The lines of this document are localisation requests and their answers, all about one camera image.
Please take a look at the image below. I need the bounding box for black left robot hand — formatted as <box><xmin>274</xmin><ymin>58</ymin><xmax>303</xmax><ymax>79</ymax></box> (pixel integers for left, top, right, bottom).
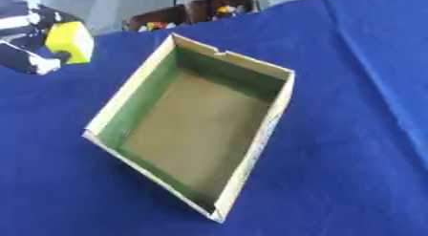
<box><xmin>0</xmin><ymin>0</ymin><xmax>87</xmax><ymax>75</ymax></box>

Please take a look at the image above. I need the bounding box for yellow block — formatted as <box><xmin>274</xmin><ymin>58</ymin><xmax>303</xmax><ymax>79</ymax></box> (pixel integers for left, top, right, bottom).
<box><xmin>43</xmin><ymin>20</ymin><xmax>96</xmax><ymax>65</ymax></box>

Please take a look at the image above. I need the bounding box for dark brown box of toys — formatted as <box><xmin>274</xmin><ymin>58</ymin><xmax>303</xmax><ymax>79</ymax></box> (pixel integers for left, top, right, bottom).
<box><xmin>185</xmin><ymin>0</ymin><xmax>261</xmax><ymax>25</ymax></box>
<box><xmin>121</xmin><ymin>4</ymin><xmax>191</xmax><ymax>32</ymax></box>

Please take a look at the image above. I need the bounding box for tan cardboard box green inside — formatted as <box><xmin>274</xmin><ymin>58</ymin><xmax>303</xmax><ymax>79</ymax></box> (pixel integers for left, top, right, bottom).
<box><xmin>80</xmin><ymin>32</ymin><xmax>298</xmax><ymax>225</ymax></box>

